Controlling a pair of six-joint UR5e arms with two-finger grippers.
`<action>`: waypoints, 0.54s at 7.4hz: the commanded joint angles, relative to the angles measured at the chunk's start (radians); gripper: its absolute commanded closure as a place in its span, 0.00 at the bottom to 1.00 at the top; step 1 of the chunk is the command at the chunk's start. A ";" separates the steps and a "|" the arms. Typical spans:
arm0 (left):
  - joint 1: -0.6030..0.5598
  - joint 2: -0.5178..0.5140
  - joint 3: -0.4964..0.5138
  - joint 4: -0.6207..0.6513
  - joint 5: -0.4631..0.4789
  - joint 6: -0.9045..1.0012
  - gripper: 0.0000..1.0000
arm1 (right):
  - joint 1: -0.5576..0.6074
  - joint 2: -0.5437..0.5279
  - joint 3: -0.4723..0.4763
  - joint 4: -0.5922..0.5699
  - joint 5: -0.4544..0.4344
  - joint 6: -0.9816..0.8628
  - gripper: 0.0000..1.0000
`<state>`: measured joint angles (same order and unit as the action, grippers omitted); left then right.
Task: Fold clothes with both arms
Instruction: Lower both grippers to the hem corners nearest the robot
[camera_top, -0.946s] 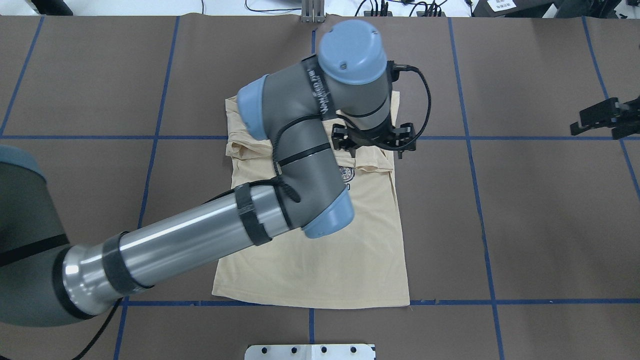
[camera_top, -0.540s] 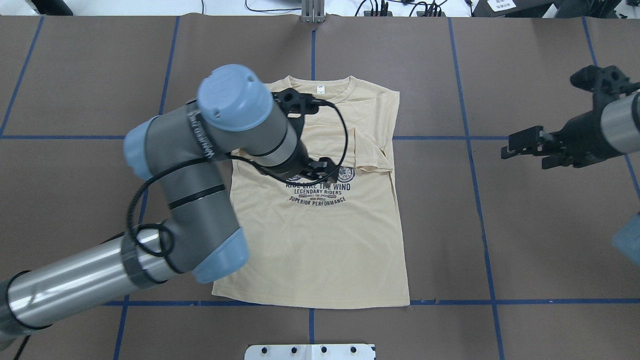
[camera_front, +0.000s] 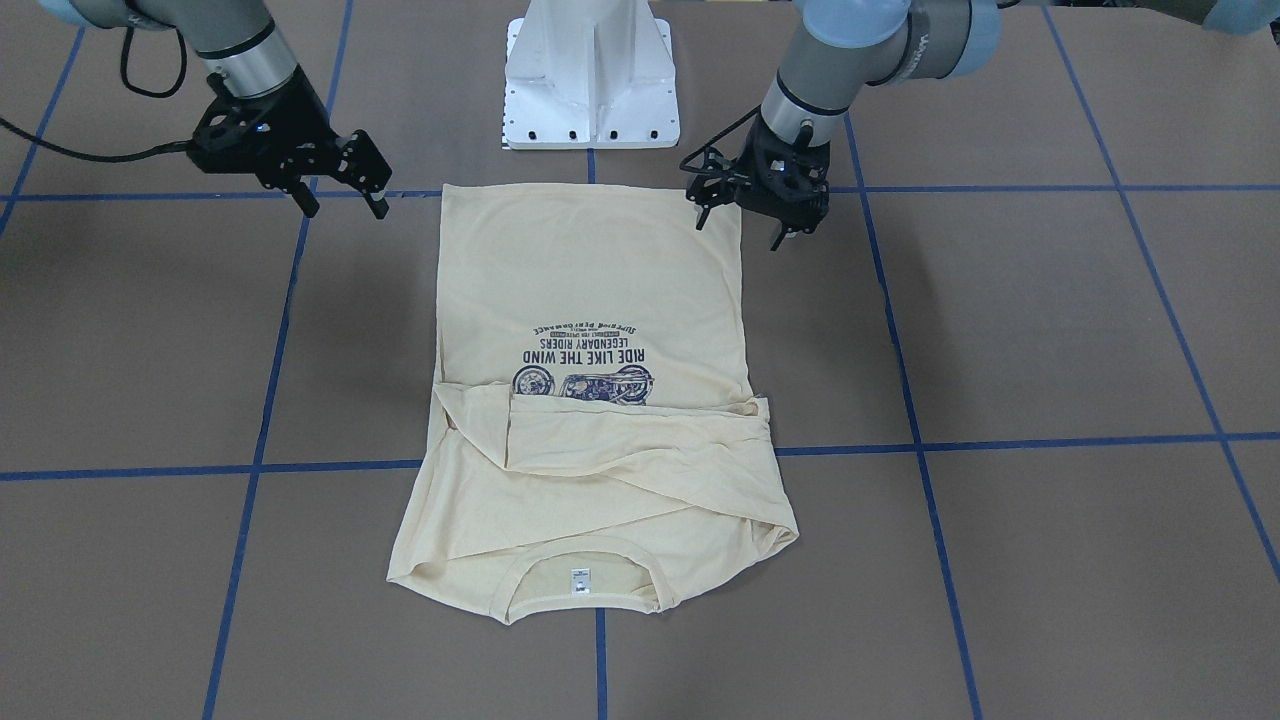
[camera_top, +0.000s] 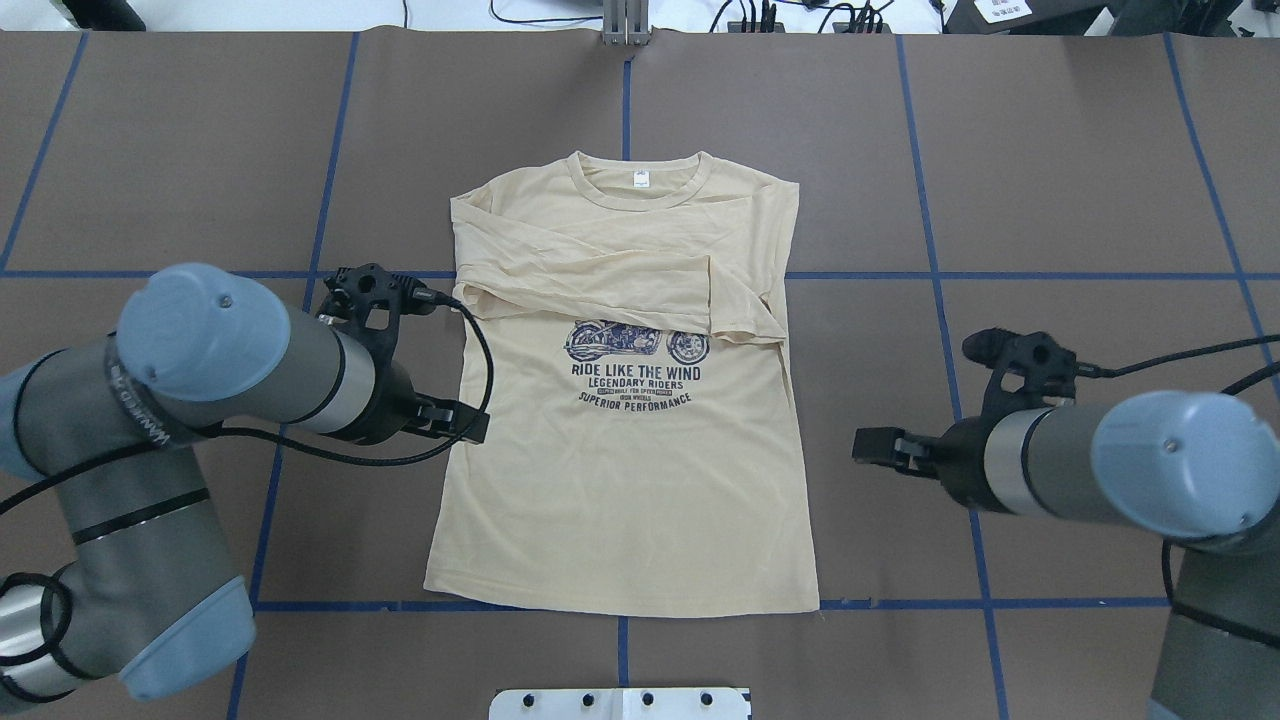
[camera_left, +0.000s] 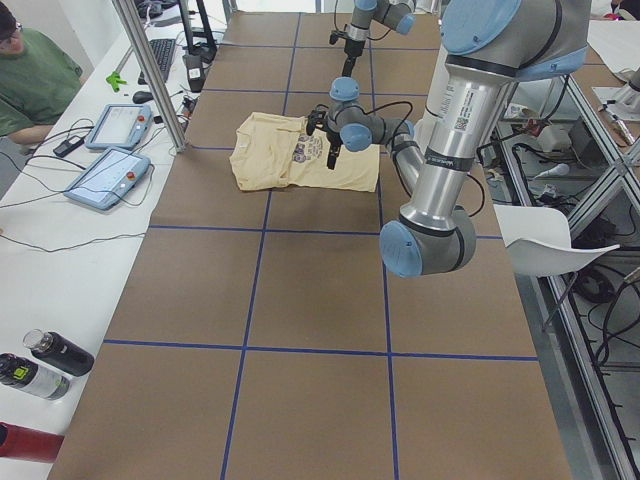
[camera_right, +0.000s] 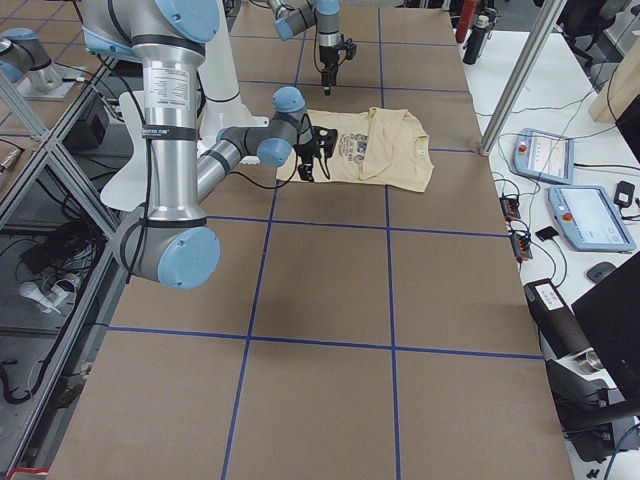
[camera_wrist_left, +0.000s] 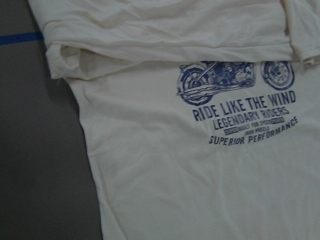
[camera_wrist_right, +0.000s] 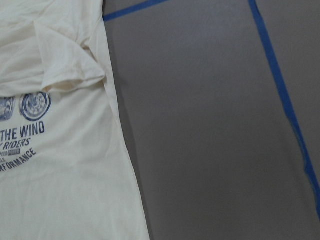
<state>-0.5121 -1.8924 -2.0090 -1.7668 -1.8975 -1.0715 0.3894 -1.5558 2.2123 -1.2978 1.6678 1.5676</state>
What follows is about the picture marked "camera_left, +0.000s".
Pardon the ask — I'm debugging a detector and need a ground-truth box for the grey bottle green label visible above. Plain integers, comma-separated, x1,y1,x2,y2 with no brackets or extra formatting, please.
1,353,70,400

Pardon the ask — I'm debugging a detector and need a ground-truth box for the black keyboard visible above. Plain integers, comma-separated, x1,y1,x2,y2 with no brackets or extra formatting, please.
149,38,176,82

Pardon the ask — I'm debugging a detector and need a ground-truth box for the black box white label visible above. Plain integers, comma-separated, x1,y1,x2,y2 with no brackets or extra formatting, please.
182,47,216,93

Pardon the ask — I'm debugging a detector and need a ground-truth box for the blue teach pendant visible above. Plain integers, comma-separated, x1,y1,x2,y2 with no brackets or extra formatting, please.
63,147,151,211
84,104,153,151

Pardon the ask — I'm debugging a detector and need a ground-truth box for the black computer mouse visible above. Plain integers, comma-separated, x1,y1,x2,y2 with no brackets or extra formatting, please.
132,91,153,104

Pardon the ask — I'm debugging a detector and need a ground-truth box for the white plastic chair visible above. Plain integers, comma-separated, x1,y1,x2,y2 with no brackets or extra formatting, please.
494,205,620,277

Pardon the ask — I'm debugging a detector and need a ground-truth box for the red bottle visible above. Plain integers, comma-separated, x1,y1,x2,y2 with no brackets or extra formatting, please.
1,422,64,463

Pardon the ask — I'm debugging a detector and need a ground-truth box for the green plastic part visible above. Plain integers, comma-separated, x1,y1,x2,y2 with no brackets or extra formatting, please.
106,71,127,93

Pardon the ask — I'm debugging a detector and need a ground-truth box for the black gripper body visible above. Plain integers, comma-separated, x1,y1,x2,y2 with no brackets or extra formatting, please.
324,125,343,150
344,38,365,56

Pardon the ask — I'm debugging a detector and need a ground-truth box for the beige long-sleeve printed shirt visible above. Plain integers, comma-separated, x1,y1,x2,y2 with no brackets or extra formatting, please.
230,112,380,192

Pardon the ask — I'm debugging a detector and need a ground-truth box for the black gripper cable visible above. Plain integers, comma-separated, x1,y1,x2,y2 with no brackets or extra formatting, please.
371,100,416,136

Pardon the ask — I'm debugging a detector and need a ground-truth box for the aluminium frame post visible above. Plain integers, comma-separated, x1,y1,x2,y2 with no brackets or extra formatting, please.
112,0,186,153

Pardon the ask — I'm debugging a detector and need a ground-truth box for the person in green shirt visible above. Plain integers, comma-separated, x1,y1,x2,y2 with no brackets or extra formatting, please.
1,5,84,146

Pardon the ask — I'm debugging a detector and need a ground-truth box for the far blue teach pendant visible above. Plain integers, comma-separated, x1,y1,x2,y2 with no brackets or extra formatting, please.
84,104,153,151

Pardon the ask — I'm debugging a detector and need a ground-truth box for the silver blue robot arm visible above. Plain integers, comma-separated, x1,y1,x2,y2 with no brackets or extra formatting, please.
332,0,416,77
308,1,591,277

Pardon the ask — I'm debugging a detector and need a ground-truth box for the black bottle steel cap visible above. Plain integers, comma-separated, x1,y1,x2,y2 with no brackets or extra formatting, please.
23,329,95,377

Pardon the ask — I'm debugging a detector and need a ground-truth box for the near blue teach pendant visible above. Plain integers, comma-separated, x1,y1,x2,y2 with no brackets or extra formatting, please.
63,147,151,211

